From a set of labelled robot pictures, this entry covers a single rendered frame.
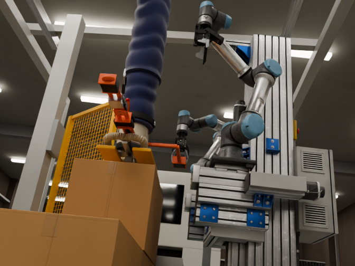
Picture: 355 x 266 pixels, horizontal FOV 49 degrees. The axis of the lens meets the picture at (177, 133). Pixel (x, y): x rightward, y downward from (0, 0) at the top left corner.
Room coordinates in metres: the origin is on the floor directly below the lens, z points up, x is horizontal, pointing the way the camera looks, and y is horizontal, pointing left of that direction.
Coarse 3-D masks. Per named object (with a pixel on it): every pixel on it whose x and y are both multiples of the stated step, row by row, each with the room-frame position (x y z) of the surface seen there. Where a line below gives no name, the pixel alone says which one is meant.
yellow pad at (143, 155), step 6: (138, 150) 1.88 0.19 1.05; (144, 150) 1.88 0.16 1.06; (150, 150) 1.87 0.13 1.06; (138, 156) 1.96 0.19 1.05; (144, 156) 1.95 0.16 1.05; (150, 156) 1.94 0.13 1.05; (138, 162) 2.05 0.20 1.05; (144, 162) 2.04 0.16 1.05; (150, 162) 2.03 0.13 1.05; (156, 168) 2.16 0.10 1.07
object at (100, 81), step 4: (100, 76) 1.42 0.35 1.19; (116, 76) 1.41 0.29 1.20; (100, 80) 1.42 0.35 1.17; (108, 80) 1.42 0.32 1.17; (116, 80) 1.43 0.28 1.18; (100, 84) 1.43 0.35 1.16; (104, 84) 1.43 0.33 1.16; (108, 84) 1.42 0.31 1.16; (112, 84) 1.42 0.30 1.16; (116, 84) 1.44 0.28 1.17; (104, 88) 1.46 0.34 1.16; (108, 88) 1.45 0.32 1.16; (112, 88) 1.45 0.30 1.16; (116, 88) 1.45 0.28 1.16; (104, 92) 1.50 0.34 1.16; (108, 92) 1.49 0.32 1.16; (112, 92) 1.49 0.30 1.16; (116, 92) 1.48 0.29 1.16
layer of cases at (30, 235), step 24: (0, 216) 1.19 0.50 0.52; (24, 216) 1.18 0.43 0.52; (48, 216) 1.18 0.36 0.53; (72, 216) 1.17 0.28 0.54; (0, 240) 1.19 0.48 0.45; (24, 240) 1.18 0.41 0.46; (48, 240) 1.18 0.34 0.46; (72, 240) 1.17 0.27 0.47; (96, 240) 1.16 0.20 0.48; (120, 240) 1.23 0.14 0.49; (0, 264) 1.19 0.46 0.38; (24, 264) 1.18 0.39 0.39; (48, 264) 1.17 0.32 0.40; (72, 264) 1.17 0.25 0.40; (96, 264) 1.16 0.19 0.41; (120, 264) 1.29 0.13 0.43; (144, 264) 1.86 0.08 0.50
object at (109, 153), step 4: (100, 148) 1.90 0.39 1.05; (104, 148) 1.90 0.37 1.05; (108, 148) 1.90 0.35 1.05; (112, 148) 1.89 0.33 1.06; (116, 148) 1.92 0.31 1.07; (100, 152) 1.96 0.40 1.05; (104, 152) 1.95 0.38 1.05; (108, 152) 1.95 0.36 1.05; (112, 152) 1.94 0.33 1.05; (116, 152) 1.94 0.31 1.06; (104, 156) 2.02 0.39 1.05; (108, 156) 2.01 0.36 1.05; (112, 156) 2.00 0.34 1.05; (116, 156) 2.00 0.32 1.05; (108, 160) 2.08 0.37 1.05; (112, 160) 2.07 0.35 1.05; (116, 160) 2.06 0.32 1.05; (120, 160) 2.06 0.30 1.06
